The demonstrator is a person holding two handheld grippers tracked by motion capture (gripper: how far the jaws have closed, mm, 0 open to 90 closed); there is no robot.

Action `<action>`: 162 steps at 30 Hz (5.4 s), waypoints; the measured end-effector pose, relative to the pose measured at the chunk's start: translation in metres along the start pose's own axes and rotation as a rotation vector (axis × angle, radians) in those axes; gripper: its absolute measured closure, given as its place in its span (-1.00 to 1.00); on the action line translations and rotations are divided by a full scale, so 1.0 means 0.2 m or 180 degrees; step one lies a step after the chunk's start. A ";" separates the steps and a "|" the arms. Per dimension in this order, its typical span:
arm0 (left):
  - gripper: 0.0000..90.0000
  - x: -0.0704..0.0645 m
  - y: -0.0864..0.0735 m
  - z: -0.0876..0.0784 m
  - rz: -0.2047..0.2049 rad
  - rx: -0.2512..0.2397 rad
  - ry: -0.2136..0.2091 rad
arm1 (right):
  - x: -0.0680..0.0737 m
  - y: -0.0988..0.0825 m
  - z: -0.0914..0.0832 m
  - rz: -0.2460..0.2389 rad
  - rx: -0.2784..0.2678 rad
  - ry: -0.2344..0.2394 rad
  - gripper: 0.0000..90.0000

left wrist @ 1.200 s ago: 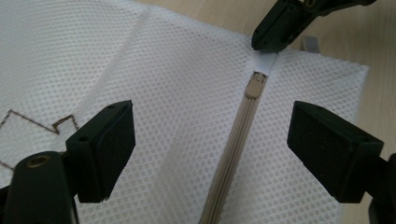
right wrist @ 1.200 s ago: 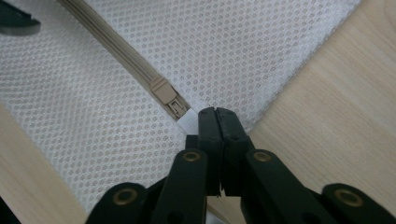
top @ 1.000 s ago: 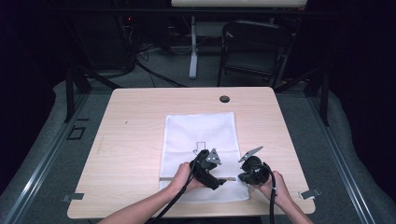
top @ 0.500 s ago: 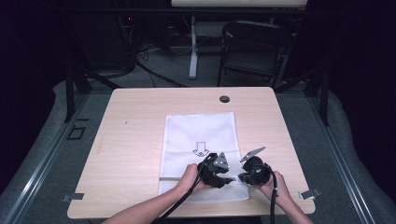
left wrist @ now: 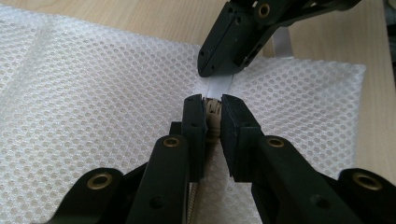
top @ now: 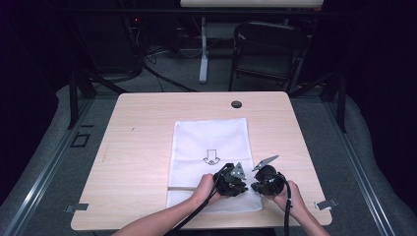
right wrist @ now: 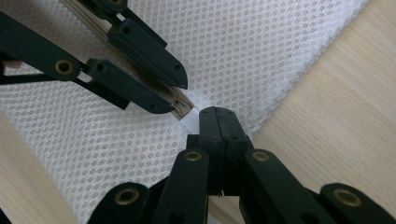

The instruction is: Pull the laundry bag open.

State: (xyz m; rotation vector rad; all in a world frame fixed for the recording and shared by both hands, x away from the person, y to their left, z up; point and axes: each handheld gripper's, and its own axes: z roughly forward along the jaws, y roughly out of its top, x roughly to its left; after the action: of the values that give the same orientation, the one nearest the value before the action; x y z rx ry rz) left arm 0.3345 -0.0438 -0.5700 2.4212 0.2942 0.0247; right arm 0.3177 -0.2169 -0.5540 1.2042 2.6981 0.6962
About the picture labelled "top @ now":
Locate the black equipment cabinet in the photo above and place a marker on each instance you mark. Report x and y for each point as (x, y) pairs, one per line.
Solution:
(108, 42)

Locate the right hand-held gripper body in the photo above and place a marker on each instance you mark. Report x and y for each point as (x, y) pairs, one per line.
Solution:
(270, 180)

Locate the black folding chair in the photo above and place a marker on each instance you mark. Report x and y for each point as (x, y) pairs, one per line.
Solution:
(268, 55)

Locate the person's left hand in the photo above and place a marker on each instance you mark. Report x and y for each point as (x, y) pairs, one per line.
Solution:
(205, 188)

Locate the grey metal table bracket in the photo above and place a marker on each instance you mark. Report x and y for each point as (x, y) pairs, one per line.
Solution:
(76, 207)
(326, 204)

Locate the person's right hand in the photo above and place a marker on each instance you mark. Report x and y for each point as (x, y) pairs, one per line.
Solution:
(292, 196)

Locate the white table leg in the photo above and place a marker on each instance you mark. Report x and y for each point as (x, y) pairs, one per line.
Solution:
(204, 52)

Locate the white cloth bag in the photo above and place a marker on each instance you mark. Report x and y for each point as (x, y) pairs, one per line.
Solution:
(203, 144)

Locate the black metal stand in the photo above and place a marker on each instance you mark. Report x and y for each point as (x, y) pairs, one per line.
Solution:
(74, 98)
(339, 98)

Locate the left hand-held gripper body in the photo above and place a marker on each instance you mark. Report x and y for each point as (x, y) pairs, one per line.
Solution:
(229, 182)

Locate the aluminium floor rail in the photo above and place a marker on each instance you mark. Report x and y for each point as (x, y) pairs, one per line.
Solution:
(360, 170)
(42, 183)

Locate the black table grommet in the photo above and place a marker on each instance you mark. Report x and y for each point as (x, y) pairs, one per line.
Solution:
(236, 104)

